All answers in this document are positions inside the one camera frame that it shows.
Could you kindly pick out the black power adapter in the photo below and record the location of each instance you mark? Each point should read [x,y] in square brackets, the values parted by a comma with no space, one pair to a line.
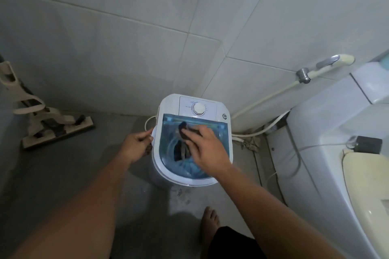
[369,145]

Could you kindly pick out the person's bare foot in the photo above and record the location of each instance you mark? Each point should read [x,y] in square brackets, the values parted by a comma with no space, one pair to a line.
[210,225]

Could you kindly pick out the person's left thumb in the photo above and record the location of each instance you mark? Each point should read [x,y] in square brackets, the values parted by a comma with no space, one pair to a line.
[144,134]

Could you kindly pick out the person's left forearm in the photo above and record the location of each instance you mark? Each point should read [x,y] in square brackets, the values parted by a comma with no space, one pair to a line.
[82,207]

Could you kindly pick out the chrome wall valve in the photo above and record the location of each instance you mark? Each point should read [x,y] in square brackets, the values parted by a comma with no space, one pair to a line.
[303,75]

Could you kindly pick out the white toilet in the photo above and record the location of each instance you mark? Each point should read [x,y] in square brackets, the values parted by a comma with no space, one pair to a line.
[316,134]

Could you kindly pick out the white round timer knob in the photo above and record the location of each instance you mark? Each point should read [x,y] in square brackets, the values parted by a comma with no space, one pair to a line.
[199,109]

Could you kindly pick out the cream bidet sprayer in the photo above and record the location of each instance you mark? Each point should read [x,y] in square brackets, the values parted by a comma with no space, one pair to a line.
[332,63]

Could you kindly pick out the person's right fingers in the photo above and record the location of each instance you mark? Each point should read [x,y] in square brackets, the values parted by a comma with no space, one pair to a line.
[203,133]

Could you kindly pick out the person's right hand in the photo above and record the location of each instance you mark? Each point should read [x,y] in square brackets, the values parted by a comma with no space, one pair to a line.
[211,154]

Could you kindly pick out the beige floor mop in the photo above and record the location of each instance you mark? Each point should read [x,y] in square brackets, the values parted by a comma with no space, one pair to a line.
[57,129]

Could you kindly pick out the person's right forearm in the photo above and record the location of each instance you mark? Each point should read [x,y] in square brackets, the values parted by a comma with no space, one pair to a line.
[267,216]

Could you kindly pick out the blue transparent washer lid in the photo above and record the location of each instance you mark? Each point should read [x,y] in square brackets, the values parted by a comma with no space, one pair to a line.
[219,126]

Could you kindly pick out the dark garment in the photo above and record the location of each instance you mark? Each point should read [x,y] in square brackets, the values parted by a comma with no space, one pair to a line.
[181,152]

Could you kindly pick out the white mini washing machine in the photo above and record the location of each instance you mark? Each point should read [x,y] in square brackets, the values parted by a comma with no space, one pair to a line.
[212,104]

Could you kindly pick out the cream toilet seat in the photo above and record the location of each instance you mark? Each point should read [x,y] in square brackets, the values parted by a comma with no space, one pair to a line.
[364,183]

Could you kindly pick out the person's left hand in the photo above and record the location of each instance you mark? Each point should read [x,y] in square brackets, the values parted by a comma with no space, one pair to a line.
[135,146]

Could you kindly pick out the black cloth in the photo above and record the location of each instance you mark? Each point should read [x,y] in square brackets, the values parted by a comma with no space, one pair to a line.
[183,130]

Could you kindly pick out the black shorts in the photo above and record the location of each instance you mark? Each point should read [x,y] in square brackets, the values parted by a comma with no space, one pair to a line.
[234,245]

